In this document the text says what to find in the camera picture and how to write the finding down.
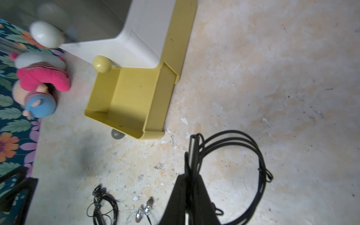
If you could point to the blue pig plush toy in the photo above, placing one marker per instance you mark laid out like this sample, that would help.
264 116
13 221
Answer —
36 104

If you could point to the three-drawer mini cabinet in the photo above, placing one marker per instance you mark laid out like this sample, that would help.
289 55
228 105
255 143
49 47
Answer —
175 18

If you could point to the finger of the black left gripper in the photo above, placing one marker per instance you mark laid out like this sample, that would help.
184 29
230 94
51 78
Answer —
23 184

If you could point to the grey top drawer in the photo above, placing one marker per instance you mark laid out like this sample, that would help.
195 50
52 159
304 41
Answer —
78 20

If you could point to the pink white plush toy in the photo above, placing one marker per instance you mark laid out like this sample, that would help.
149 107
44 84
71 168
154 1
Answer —
36 68

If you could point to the white drawer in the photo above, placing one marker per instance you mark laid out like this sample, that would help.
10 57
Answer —
128 50

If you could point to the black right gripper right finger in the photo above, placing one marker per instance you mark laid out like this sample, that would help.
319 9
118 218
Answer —
202 210

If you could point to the black earphones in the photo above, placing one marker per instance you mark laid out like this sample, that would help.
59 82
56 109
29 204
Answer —
103 207
233 171
144 211

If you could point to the yellow bottom drawer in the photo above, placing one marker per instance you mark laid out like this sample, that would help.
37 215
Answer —
133 101

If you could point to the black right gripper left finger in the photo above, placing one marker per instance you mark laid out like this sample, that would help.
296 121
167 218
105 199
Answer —
175 210

